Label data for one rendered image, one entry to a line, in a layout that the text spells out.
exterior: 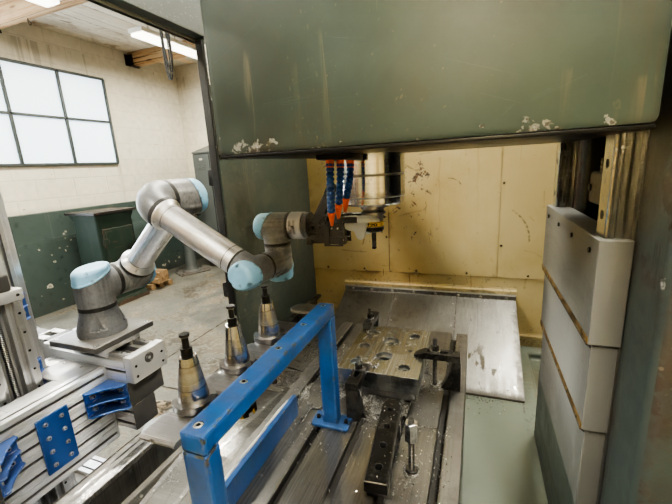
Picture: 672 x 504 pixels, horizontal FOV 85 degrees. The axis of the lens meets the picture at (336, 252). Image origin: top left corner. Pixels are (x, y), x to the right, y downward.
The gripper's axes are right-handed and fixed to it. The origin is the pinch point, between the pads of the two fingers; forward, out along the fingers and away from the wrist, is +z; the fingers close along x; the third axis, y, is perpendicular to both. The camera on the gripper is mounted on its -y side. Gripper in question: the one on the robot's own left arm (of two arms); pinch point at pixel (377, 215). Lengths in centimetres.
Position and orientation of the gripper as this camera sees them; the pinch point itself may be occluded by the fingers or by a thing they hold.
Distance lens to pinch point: 93.9
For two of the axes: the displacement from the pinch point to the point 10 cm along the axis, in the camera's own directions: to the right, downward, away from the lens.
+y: 0.7, 9.7, 2.2
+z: 9.3, 0.1, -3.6
